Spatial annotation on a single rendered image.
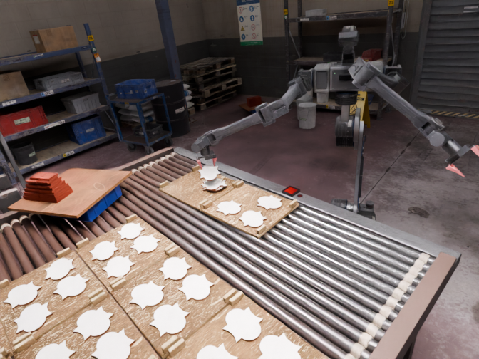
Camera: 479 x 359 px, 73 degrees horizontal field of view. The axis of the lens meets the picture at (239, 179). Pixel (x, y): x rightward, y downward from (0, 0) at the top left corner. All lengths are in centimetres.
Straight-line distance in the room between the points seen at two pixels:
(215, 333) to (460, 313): 186
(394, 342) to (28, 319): 131
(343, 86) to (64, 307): 184
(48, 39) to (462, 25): 588
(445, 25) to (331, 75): 397
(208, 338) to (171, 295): 26
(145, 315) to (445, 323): 191
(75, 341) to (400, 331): 110
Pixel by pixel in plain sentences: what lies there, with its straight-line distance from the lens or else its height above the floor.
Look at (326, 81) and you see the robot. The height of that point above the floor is 144.
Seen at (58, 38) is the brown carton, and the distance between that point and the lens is 577.
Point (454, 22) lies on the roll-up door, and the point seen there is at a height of 136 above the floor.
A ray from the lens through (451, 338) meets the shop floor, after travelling 254.
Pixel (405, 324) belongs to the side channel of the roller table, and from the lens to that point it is 127.
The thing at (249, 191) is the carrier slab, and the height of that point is 94.
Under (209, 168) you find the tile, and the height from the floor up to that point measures 105.
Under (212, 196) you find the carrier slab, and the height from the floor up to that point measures 94.
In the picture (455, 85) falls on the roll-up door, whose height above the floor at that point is 48.
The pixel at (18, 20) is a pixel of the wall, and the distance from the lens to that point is 631.
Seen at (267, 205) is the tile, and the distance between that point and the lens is 176.
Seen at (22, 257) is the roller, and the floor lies 92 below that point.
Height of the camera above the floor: 192
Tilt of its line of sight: 28 degrees down
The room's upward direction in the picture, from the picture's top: 7 degrees counter-clockwise
